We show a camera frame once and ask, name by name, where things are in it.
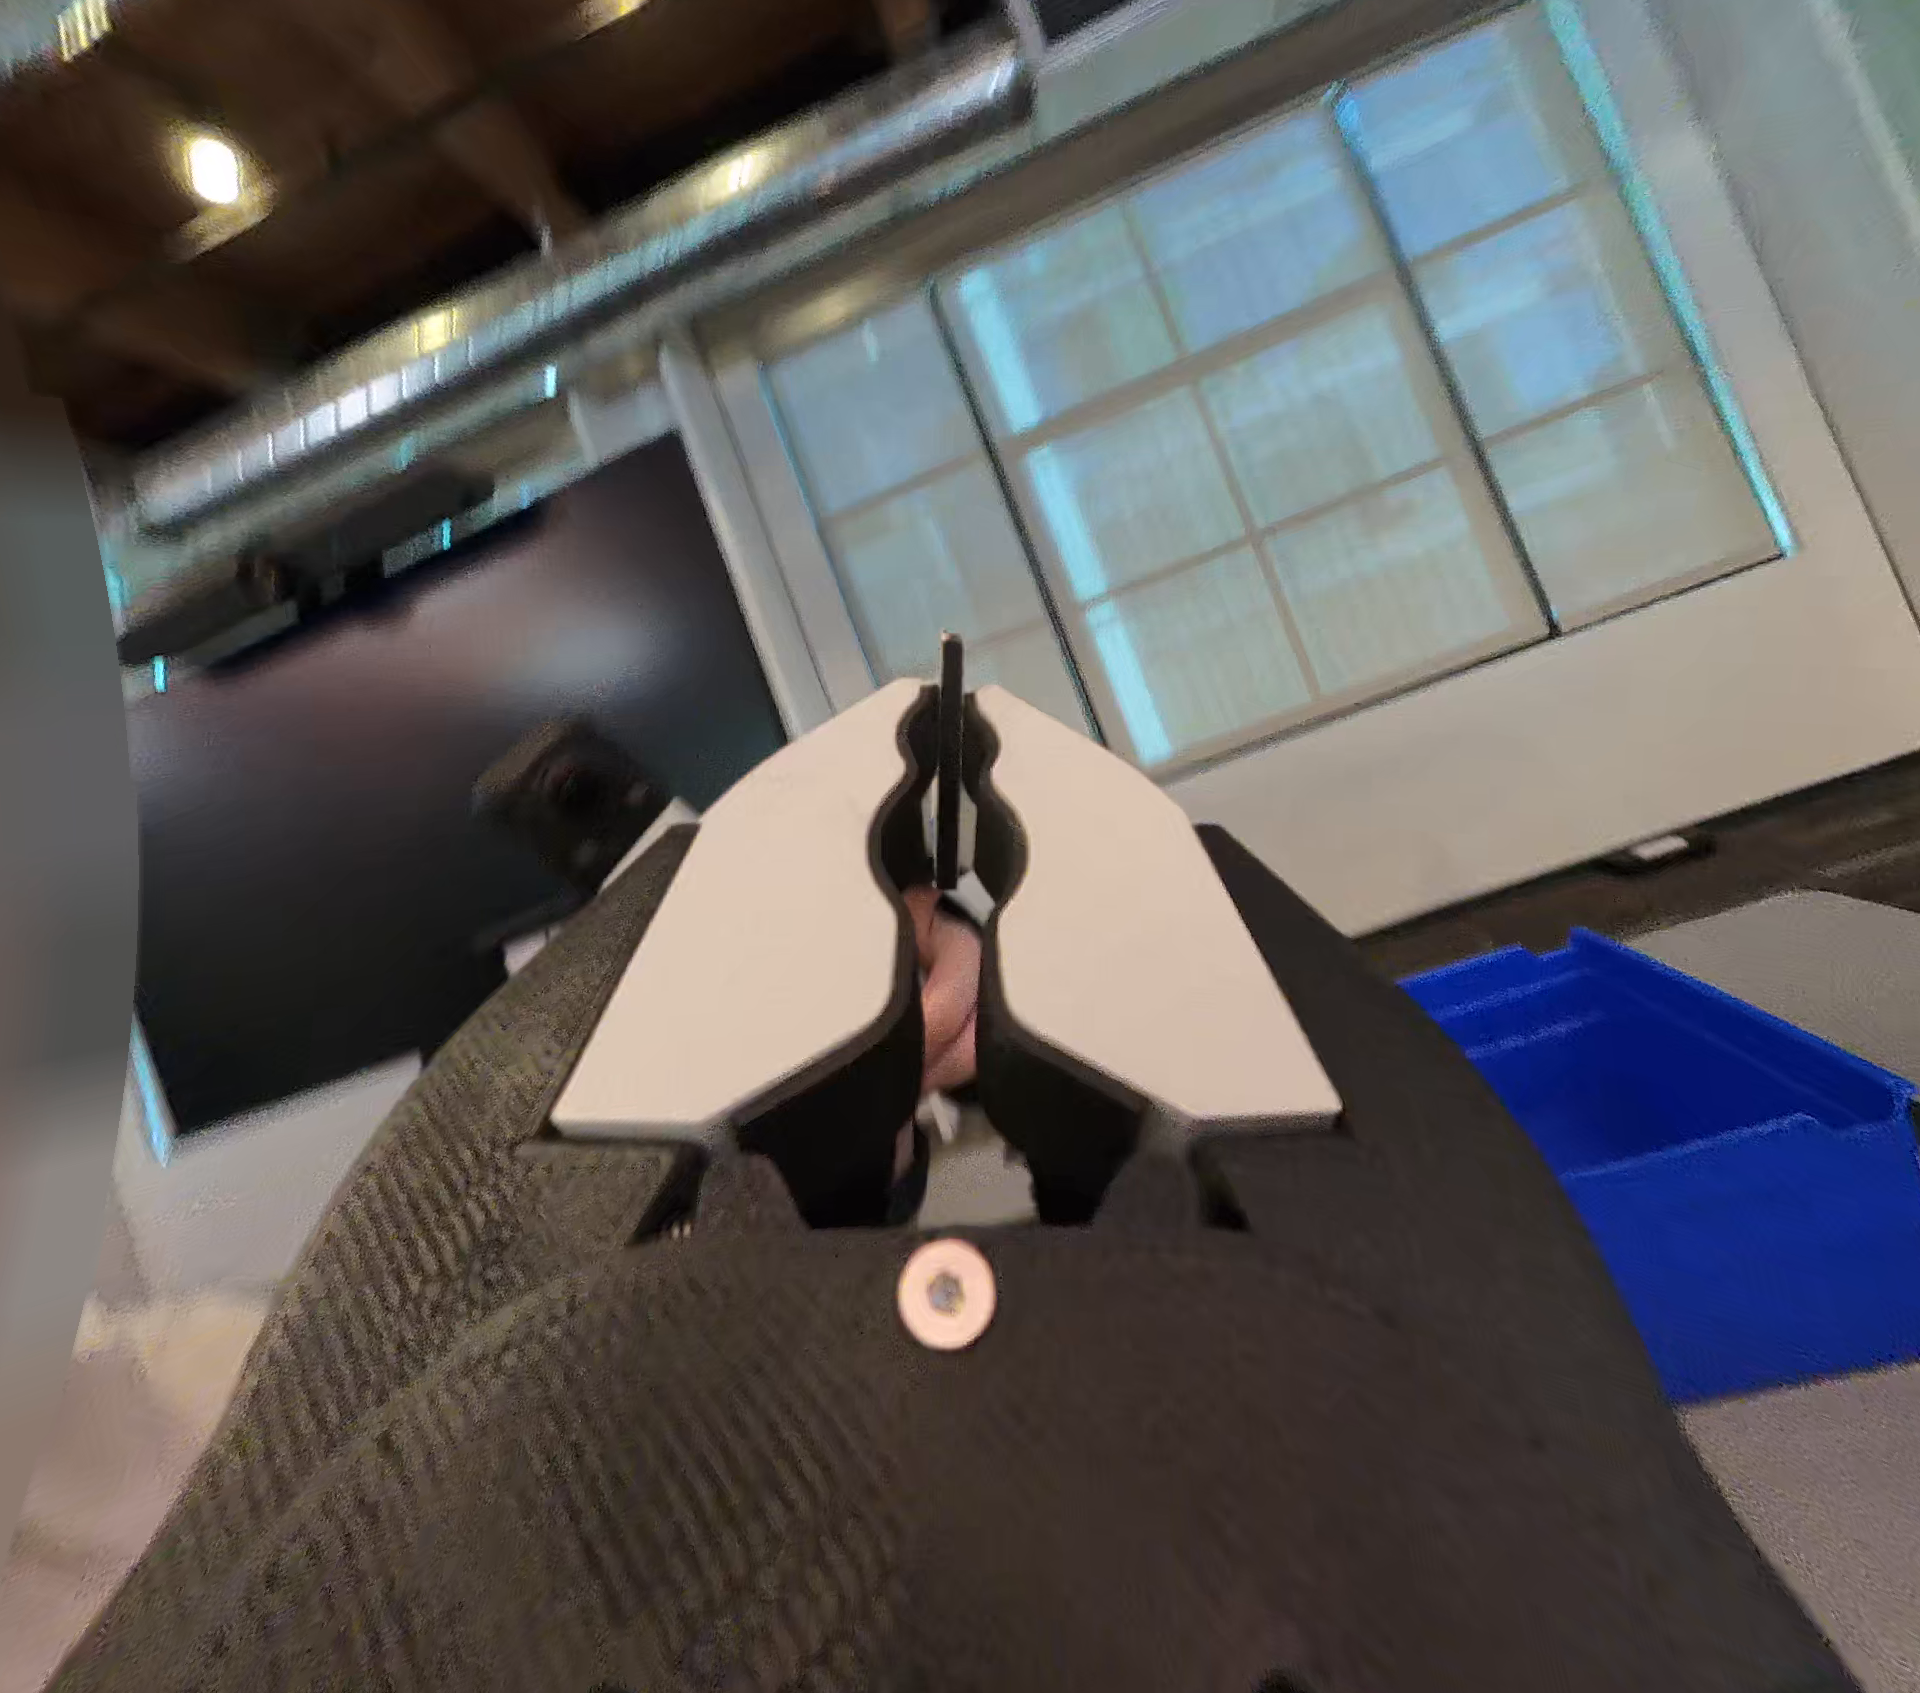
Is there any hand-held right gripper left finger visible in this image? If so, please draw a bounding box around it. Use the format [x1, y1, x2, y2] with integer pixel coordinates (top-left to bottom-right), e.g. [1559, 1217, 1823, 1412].
[546, 673, 951, 1155]

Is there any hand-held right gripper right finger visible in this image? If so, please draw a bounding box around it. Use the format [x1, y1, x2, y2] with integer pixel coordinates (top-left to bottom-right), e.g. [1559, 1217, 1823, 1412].
[962, 683, 1349, 1147]

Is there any thin black plate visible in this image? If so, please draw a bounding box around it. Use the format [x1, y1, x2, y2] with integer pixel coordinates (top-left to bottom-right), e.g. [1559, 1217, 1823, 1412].
[936, 631, 973, 894]

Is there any person's left hand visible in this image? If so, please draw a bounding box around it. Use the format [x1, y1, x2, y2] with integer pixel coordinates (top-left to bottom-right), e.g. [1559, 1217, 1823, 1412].
[907, 890, 991, 1124]

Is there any white table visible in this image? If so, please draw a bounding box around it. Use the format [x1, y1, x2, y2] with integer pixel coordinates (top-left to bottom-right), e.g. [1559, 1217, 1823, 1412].
[112, 1048, 453, 1305]

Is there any large gridded window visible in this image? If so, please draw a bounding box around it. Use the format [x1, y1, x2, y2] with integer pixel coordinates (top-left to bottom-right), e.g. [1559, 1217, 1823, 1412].
[757, 0, 1800, 773]

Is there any blue plastic bin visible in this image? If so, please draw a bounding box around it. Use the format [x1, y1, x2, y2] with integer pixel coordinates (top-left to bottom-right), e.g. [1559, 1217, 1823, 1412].
[1395, 925, 1920, 1407]

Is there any round ceiling light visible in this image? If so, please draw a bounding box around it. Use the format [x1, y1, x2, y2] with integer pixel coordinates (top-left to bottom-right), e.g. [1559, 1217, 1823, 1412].
[173, 124, 259, 216]

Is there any large black wall screen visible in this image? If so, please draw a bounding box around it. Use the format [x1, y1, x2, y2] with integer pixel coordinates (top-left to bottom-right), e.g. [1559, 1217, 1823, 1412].
[121, 432, 790, 1141]

